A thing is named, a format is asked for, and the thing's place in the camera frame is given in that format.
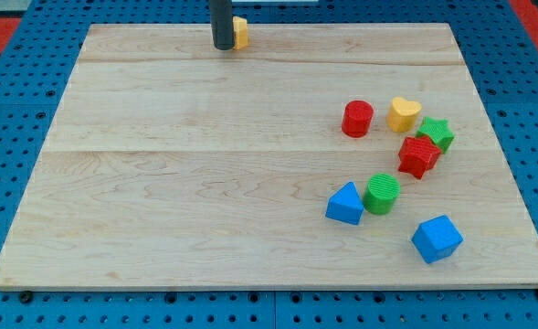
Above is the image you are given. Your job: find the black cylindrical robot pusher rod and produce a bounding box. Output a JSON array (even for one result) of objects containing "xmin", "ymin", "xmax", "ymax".
[{"xmin": 208, "ymin": 0, "xmax": 235, "ymax": 50}]

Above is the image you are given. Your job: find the light wooden board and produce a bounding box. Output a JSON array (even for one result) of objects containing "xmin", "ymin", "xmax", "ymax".
[{"xmin": 0, "ymin": 23, "xmax": 538, "ymax": 292}]

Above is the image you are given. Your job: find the green cylinder block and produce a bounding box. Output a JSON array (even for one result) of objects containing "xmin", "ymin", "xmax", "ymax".
[{"xmin": 363, "ymin": 173, "xmax": 401, "ymax": 215}]

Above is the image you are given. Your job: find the blue cube block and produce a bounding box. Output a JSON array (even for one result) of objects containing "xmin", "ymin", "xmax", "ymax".
[{"xmin": 411, "ymin": 215, "xmax": 464, "ymax": 264}]

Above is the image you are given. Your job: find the red star block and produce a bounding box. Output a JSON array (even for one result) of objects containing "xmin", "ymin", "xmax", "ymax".
[{"xmin": 398, "ymin": 136, "xmax": 442, "ymax": 179}]

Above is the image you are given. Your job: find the red cylinder block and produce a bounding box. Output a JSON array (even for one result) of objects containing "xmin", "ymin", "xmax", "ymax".
[{"xmin": 342, "ymin": 100, "xmax": 374, "ymax": 138}]

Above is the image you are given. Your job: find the yellow hexagon block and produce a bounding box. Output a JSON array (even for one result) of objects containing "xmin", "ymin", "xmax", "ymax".
[{"xmin": 233, "ymin": 16, "xmax": 249, "ymax": 50}]

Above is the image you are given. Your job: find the blue triangle block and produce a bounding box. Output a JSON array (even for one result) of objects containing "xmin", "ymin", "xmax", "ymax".
[{"xmin": 325, "ymin": 181, "xmax": 364, "ymax": 225}]

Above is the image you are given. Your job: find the green star block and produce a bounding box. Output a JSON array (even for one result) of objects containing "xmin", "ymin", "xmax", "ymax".
[{"xmin": 416, "ymin": 116, "xmax": 455, "ymax": 154}]

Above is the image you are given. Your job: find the yellow heart block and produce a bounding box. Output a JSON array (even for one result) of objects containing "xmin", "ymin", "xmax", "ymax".
[{"xmin": 385, "ymin": 97, "xmax": 422, "ymax": 133}]

